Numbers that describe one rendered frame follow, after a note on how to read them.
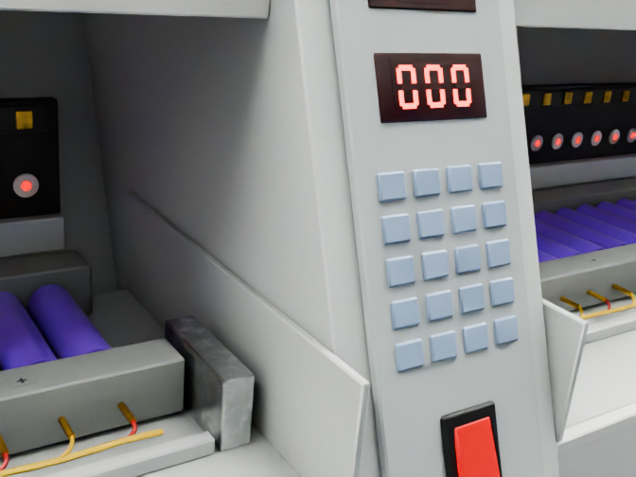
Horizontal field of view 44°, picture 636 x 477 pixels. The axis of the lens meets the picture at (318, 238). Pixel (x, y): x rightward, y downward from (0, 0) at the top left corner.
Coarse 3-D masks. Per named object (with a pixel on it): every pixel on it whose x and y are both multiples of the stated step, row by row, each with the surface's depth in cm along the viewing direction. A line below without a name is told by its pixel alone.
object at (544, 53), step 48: (0, 48) 38; (48, 48) 39; (528, 48) 58; (576, 48) 61; (624, 48) 64; (0, 96) 38; (48, 96) 39; (96, 144) 41; (96, 192) 41; (96, 240) 40; (96, 288) 40
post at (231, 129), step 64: (320, 0) 24; (512, 0) 29; (128, 64) 36; (192, 64) 30; (256, 64) 26; (320, 64) 24; (512, 64) 29; (128, 128) 37; (192, 128) 31; (256, 128) 27; (320, 128) 24; (512, 128) 29; (192, 192) 32; (256, 192) 27; (320, 192) 24; (256, 256) 28; (320, 256) 24; (320, 320) 25
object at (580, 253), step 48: (528, 96) 51; (576, 96) 53; (624, 96) 56; (528, 144) 53; (576, 144) 55; (624, 144) 58; (576, 192) 54; (624, 192) 56; (576, 240) 46; (624, 240) 47; (576, 288) 40; (624, 288) 41; (576, 336) 28; (624, 336) 39; (576, 384) 34; (624, 384) 34; (576, 432) 30; (624, 432) 32
